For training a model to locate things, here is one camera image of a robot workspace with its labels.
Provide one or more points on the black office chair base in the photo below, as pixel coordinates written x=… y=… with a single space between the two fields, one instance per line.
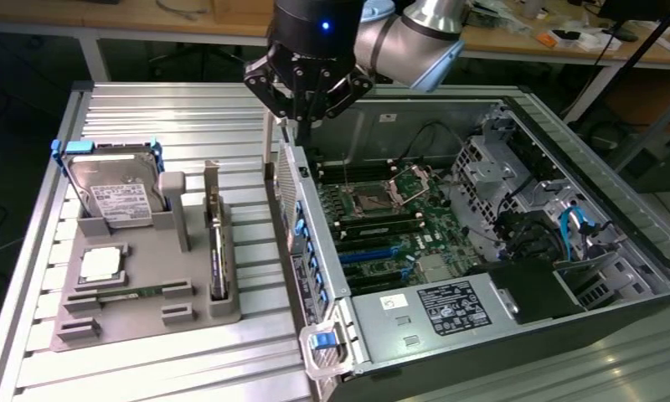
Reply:
x=206 y=58

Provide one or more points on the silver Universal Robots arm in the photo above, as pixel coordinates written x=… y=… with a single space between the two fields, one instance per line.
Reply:
x=418 y=37

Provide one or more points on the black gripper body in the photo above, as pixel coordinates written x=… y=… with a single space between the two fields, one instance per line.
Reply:
x=312 y=33

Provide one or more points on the silver chipset heatsink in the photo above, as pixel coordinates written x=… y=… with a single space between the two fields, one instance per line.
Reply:
x=437 y=269

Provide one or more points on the CPU socket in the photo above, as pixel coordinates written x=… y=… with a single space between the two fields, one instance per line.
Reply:
x=368 y=200

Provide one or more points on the green RAM stick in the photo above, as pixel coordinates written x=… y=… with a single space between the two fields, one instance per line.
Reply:
x=133 y=292

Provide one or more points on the silver CPU chip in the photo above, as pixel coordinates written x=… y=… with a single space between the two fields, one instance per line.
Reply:
x=101 y=266

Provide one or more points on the green motherboard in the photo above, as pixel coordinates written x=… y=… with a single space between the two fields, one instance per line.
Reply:
x=436 y=247

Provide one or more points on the low-profile Nvidia graphics card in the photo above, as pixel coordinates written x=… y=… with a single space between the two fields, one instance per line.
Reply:
x=216 y=251

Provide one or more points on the grey power supply unit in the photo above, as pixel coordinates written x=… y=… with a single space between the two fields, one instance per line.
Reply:
x=390 y=331

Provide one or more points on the small orange box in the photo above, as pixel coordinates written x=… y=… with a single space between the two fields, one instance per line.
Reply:
x=547 y=39

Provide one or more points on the metal disk bay cage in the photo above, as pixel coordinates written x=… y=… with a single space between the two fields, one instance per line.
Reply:
x=480 y=167

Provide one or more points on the dark equipment box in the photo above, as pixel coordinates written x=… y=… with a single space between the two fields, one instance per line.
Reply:
x=658 y=167

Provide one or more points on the open black PC case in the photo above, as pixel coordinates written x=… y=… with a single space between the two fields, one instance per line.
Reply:
x=368 y=125

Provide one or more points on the metal socket cover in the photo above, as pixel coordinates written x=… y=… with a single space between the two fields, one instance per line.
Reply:
x=410 y=184

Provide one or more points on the hard disk with blue carrier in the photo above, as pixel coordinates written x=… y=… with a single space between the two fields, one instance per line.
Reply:
x=117 y=188

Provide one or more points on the wooden desk with white legs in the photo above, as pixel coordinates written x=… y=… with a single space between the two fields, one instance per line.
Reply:
x=117 y=21
x=535 y=52

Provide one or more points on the blue expansion slot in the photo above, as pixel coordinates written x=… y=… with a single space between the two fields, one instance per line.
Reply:
x=368 y=254

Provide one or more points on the grey plastic parts rack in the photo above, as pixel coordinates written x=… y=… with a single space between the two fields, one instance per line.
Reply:
x=145 y=301

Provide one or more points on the black monitor stand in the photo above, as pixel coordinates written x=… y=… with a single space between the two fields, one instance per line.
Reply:
x=619 y=31

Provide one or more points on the black tripod pole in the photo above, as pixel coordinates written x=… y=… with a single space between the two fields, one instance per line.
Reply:
x=625 y=60

